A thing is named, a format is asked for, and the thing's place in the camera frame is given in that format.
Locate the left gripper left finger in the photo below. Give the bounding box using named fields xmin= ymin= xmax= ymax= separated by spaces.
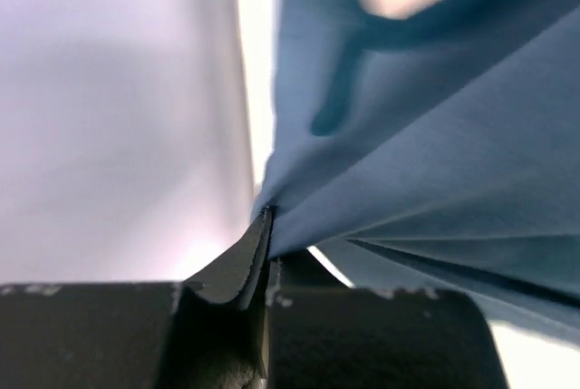
xmin=156 ymin=209 xmax=274 ymax=388

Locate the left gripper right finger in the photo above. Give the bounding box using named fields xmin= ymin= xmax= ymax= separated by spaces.
xmin=266 ymin=250 xmax=353 ymax=389

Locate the blue cartoon print pillowcase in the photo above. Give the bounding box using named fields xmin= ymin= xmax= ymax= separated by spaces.
xmin=256 ymin=0 xmax=579 ymax=343

